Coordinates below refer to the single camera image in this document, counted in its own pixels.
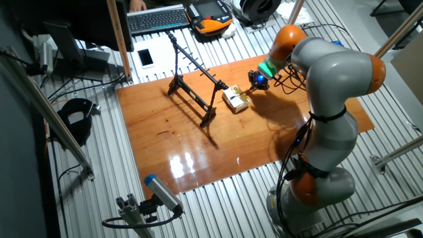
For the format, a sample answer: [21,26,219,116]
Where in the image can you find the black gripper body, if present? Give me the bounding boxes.
[250,69,271,87]

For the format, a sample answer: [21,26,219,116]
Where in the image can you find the brown calligraphy brush clear cap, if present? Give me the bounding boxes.
[235,86,255,99]

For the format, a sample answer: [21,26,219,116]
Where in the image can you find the black ornate pen rack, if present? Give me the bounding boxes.
[165,30,229,128]

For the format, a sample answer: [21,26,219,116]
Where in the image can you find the person hand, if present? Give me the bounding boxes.
[128,0,148,13]

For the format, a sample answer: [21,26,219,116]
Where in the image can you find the gold white paper box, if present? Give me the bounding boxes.
[221,84,251,114]

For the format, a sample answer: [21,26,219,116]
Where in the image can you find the white crumpled cloth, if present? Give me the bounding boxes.
[220,23,237,40]

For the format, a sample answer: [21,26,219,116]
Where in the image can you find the black round spool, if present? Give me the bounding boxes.
[236,0,282,24]

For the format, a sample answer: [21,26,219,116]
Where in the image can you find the orange black teach pendant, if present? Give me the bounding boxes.
[184,0,234,36]

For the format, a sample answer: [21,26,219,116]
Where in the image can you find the brown wooden board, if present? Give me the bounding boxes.
[115,52,375,199]

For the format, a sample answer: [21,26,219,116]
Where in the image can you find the white paper sheets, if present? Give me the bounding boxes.
[132,34,186,82]

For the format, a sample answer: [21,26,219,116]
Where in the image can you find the white smartphone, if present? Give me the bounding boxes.
[137,48,155,69]

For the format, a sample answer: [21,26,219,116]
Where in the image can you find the black computer keyboard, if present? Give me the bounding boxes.
[127,3,191,36]

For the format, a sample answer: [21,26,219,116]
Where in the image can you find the short aluminium floor beam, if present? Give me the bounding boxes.
[369,135,423,175]

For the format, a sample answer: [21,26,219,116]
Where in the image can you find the black computer monitor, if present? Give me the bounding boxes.
[9,0,135,82]

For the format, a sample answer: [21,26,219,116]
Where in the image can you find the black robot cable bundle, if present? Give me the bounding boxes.
[274,62,318,238]

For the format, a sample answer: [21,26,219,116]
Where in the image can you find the grey camera blue cap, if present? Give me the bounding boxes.
[143,174,184,216]

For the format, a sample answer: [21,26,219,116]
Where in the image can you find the wooden upright post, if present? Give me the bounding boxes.
[106,0,133,83]

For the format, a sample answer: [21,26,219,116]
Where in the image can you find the tan slanted frame beam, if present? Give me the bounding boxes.
[373,1,423,59]

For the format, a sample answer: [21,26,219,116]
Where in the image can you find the aluminium camera mount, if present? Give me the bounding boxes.
[115,193,156,238]

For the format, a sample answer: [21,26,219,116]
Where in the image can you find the black camera cable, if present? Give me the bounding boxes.
[101,211,179,229]

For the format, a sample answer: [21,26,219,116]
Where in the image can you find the long aluminium frame beam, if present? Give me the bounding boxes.
[0,46,95,181]

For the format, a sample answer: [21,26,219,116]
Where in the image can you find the grey cylindrical camera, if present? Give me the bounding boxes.
[38,41,54,75]

